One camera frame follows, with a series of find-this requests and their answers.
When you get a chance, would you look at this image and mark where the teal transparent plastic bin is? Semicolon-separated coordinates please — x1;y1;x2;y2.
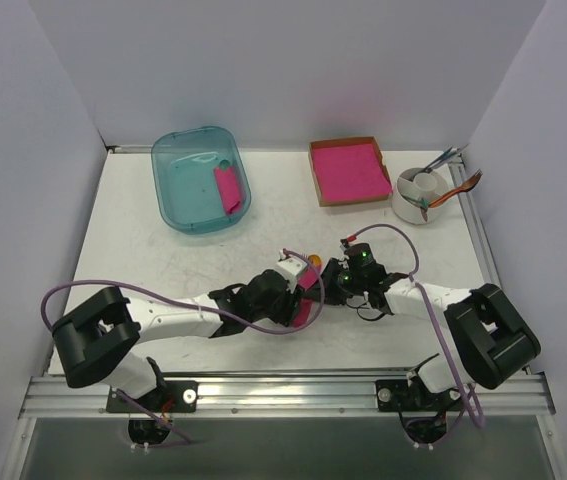
151;126;252;235

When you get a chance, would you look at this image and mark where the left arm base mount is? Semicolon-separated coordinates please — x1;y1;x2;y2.
105;380;199;450

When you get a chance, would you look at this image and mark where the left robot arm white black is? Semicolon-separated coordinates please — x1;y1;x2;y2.
52;269;305;411

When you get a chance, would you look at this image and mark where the brown cardboard napkin tray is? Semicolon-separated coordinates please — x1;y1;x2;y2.
308;135;393;208

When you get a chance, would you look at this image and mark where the rolled pink napkin in bin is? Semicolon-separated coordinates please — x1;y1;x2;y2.
214;167;242;215

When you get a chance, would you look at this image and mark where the pink paper napkin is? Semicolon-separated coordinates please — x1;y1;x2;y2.
292;268;318;329

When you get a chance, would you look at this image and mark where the aluminium front rail frame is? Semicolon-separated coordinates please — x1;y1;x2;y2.
2;370;567;479

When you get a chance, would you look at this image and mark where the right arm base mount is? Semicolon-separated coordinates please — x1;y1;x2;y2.
375;378;465;450

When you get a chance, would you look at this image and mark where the aluminium right side rail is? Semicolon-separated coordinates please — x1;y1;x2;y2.
447;159;532;374

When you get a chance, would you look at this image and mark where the orange plastic spoon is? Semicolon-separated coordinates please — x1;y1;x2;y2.
308;254;322;268

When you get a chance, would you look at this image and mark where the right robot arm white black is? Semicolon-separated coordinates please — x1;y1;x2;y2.
322;243;541;409

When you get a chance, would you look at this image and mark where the white utensil holder cup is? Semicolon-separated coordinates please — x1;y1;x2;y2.
391;168;450;225

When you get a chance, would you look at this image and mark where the pink napkin stack in tray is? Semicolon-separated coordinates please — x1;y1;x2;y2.
311;142;390;202

